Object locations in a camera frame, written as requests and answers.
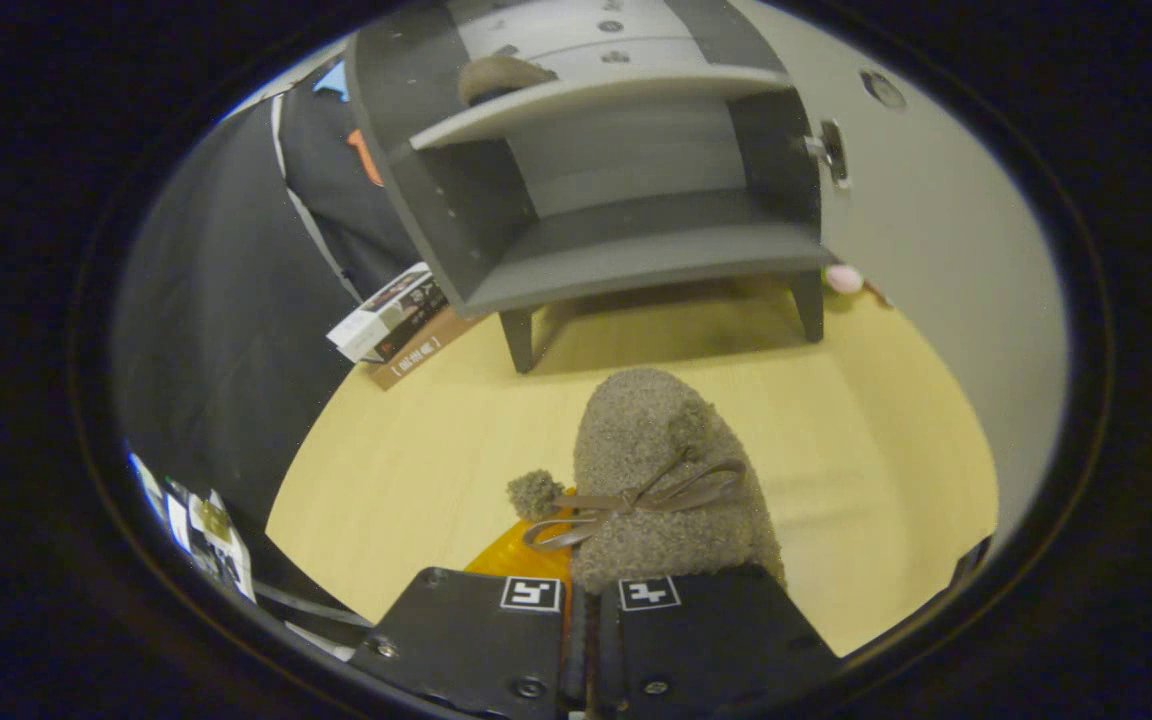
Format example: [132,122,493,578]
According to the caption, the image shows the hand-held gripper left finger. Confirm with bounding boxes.
[349,488,587,720]

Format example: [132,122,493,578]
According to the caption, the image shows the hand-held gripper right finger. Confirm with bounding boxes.
[591,563,843,720]

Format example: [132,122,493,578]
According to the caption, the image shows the brown fuzzy shoe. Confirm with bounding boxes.
[508,368,785,596]
[458,55,557,106]

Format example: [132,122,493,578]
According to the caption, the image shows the grey shoe cabinet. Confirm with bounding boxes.
[346,0,832,374]

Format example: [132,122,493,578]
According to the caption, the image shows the pile of printed packets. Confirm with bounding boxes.
[129,453,257,603]

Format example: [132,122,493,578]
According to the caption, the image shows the brown book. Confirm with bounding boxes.
[368,305,485,391]

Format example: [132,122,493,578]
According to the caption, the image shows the pink and green plush toy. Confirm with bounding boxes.
[824,263,892,306]

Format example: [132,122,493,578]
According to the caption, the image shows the black backdrop cloth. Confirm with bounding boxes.
[111,60,427,536]

